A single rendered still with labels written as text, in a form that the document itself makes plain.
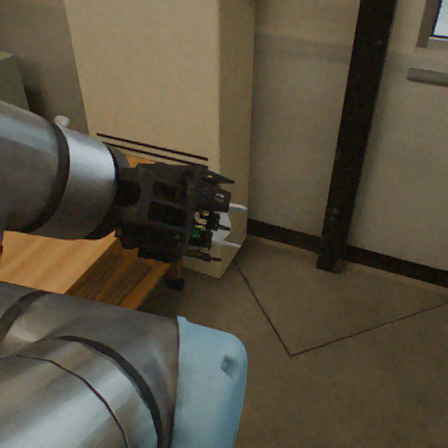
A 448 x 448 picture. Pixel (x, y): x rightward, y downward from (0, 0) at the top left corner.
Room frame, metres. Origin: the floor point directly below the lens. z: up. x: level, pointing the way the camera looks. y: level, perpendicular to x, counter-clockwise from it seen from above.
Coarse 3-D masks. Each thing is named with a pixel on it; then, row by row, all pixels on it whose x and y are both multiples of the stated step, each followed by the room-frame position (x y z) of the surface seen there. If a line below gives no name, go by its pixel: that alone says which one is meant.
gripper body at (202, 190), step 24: (120, 168) 0.28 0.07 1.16; (144, 168) 0.27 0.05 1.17; (168, 168) 0.33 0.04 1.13; (192, 168) 0.32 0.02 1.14; (120, 192) 0.30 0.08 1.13; (144, 192) 0.26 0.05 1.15; (168, 192) 0.31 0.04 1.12; (192, 192) 0.30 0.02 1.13; (216, 192) 0.32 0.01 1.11; (120, 216) 0.26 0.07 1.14; (144, 216) 0.26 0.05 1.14; (168, 216) 0.29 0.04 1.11; (192, 216) 0.29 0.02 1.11; (216, 216) 0.32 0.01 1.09; (120, 240) 0.31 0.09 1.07; (144, 240) 0.29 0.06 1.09; (168, 240) 0.28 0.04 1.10; (192, 240) 0.30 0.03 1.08
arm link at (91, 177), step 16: (64, 128) 0.27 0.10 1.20; (80, 144) 0.27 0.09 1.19; (96, 144) 0.28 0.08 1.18; (80, 160) 0.25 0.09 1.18; (96, 160) 0.26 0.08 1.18; (112, 160) 0.28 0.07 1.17; (80, 176) 0.25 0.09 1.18; (96, 176) 0.26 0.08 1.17; (112, 176) 0.27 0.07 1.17; (64, 192) 0.23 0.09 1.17; (80, 192) 0.24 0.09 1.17; (96, 192) 0.25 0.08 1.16; (112, 192) 0.26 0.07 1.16; (64, 208) 0.23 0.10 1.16; (80, 208) 0.24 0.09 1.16; (96, 208) 0.25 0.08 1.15; (48, 224) 0.23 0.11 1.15; (64, 224) 0.23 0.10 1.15; (80, 224) 0.24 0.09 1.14; (96, 224) 0.25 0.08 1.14
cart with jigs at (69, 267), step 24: (24, 240) 0.95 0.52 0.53; (48, 240) 0.95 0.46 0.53; (96, 240) 0.95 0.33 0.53; (0, 264) 0.86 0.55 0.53; (24, 264) 0.86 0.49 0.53; (48, 264) 0.86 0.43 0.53; (72, 264) 0.86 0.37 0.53; (96, 264) 0.88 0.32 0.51; (120, 264) 1.23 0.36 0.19; (144, 264) 1.21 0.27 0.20; (168, 264) 1.23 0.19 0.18; (48, 288) 0.78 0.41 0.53; (72, 288) 0.79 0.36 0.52; (96, 288) 1.10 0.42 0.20; (120, 288) 1.10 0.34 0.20; (144, 288) 1.12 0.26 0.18
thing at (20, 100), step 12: (0, 60) 1.82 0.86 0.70; (12, 60) 1.87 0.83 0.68; (0, 72) 1.80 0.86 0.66; (12, 72) 1.85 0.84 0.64; (0, 84) 1.79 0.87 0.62; (12, 84) 1.84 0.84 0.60; (0, 96) 1.77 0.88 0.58; (12, 96) 1.82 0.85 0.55; (24, 96) 1.88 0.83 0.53; (24, 108) 1.86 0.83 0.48
